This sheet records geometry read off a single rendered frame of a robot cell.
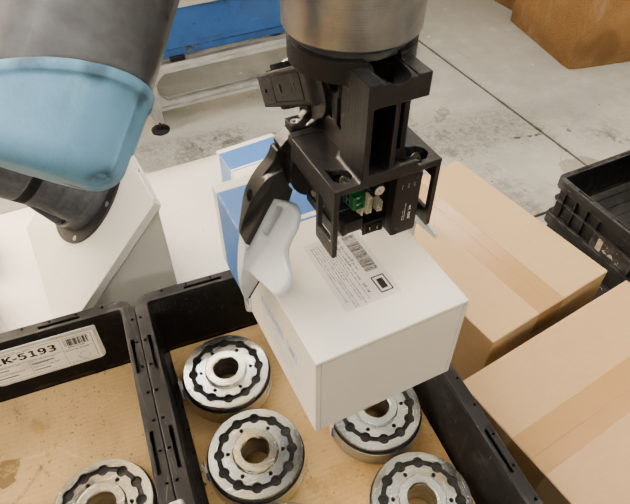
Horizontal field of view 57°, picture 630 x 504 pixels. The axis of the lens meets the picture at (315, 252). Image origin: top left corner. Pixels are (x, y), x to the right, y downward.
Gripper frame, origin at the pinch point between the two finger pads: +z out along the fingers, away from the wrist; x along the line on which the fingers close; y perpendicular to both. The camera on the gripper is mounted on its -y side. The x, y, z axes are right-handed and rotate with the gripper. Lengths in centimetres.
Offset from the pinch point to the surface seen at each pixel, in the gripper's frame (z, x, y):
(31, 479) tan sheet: 27.9, -31.0, -8.2
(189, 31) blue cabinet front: 71, 39, -195
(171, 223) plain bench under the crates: 41, -4, -55
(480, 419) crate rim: 17.7, 11.6, 10.9
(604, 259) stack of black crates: 62, 85, -23
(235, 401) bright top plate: 24.7, -8.3, -5.4
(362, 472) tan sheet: 27.8, 1.3, 7.0
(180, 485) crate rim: 17.8, -16.5, 4.2
